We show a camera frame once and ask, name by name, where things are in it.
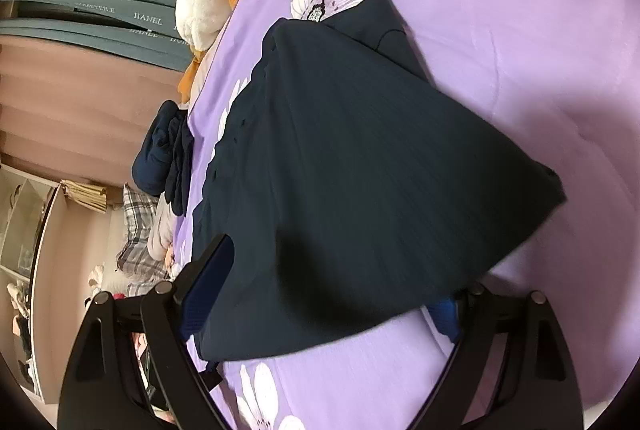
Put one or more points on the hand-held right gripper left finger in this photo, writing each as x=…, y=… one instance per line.
x=207, y=285

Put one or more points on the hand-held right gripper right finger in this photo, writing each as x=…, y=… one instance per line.
x=445, y=315

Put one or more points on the dark green garment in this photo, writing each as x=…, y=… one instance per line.
x=350, y=160

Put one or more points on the navy blue clothes pile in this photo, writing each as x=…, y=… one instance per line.
x=155, y=160

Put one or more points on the white cabinet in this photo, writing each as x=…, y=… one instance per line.
x=20, y=230

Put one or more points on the pink curtain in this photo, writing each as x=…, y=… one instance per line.
x=75, y=110

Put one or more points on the purple floral bedsheet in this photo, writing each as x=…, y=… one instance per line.
x=500, y=10

